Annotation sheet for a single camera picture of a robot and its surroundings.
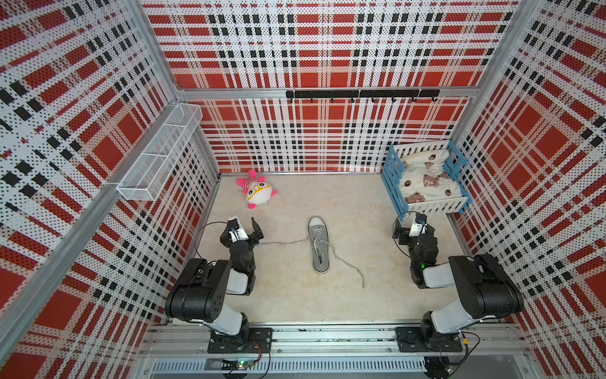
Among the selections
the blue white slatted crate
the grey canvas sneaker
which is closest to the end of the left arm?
the grey canvas sneaker

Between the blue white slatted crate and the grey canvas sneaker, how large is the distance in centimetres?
36

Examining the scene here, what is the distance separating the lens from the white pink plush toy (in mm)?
1069

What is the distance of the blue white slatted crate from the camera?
3.37 feet

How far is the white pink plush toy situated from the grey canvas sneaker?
24 centimetres

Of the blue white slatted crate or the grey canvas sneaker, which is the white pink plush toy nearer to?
the grey canvas sneaker

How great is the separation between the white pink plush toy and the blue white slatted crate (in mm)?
578

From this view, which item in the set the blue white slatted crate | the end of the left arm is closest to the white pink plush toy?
the end of the left arm

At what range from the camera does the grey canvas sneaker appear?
88 centimetres
